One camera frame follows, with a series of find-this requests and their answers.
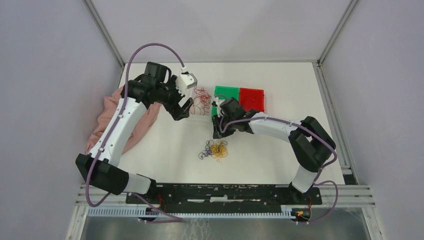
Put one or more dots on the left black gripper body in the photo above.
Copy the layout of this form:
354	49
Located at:
170	100

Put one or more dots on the pink cloth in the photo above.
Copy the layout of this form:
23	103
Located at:
140	130

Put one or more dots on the clear plastic bin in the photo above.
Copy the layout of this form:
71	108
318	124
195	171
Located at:
201	108

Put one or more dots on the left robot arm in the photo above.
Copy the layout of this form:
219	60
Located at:
99	168

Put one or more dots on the white slotted cable duct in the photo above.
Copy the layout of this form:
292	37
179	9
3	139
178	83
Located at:
146	212

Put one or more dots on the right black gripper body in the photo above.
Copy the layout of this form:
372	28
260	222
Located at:
229	130

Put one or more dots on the red plastic bin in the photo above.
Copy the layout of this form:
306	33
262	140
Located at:
252	99

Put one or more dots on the green plastic bin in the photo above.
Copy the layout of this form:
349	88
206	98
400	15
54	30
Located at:
227	91

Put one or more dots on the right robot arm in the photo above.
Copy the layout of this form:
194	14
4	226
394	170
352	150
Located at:
311	144

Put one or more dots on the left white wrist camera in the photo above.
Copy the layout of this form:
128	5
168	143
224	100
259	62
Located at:
184	82

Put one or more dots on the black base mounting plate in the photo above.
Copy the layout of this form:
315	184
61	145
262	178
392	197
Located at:
202	198

